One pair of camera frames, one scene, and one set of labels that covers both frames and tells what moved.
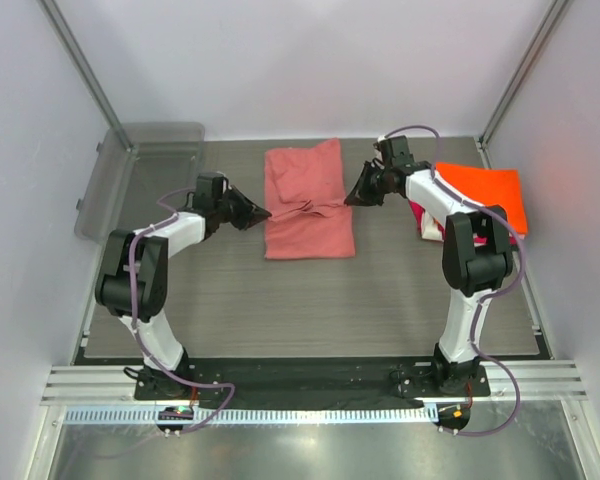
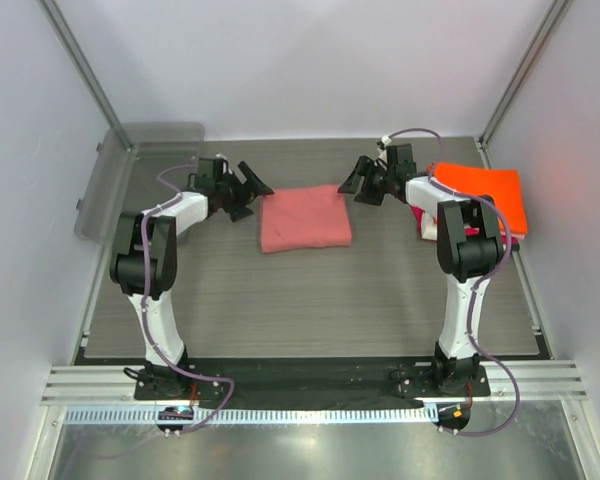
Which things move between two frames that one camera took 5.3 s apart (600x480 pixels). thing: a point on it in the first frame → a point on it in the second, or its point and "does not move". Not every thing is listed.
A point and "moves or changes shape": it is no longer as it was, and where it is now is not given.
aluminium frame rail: x=106 y=384 does not move
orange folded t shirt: x=488 y=186 does not move
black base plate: x=321 y=381 does not move
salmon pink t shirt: x=305 y=195 moves or changes shape
